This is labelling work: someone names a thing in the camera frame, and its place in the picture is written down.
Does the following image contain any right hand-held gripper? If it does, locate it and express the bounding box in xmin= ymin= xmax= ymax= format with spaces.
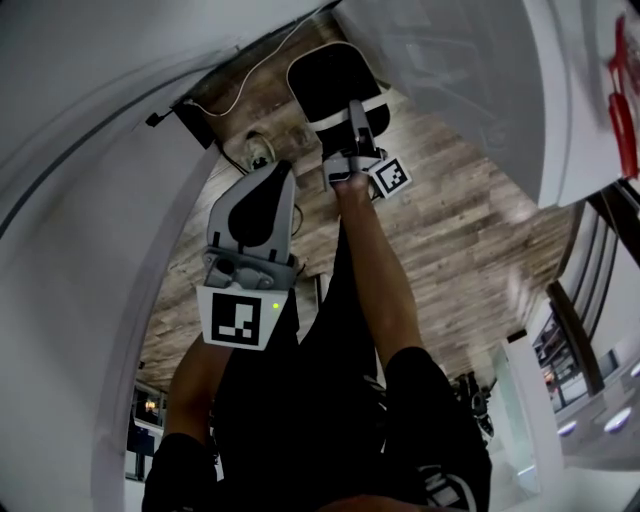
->
xmin=321 ymin=99 xmax=415 ymax=202

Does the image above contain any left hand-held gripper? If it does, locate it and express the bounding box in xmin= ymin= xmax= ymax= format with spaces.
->
xmin=195 ymin=160 xmax=302 ymax=354

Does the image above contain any person's left forearm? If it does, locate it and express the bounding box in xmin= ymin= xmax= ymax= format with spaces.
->
xmin=162 ymin=339 xmax=237 ymax=442

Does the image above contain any person's right forearm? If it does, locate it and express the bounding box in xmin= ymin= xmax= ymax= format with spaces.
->
xmin=332 ymin=178 xmax=427 ymax=374

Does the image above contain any white round floor fitting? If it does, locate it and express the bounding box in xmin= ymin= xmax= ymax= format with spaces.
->
xmin=242 ymin=130 xmax=277 ymax=170

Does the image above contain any black baseboard strip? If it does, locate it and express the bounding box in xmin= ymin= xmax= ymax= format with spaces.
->
xmin=171 ymin=102 xmax=222 ymax=150

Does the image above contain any white water dispenser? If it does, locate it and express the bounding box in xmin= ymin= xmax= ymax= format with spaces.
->
xmin=332 ymin=0 xmax=640 ymax=209

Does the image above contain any person's black shirt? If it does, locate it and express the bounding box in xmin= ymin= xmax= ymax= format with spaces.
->
xmin=142 ymin=219 xmax=494 ymax=512

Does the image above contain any black metal railing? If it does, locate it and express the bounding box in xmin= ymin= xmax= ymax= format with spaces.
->
xmin=563 ymin=184 xmax=622 ymax=351

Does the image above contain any dark wooden handrail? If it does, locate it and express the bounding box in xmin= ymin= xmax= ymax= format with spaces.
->
xmin=546 ymin=279 xmax=607 ymax=399

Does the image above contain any thin white cable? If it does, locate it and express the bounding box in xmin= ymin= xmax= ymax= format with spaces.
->
xmin=184 ymin=19 xmax=307 ymax=117

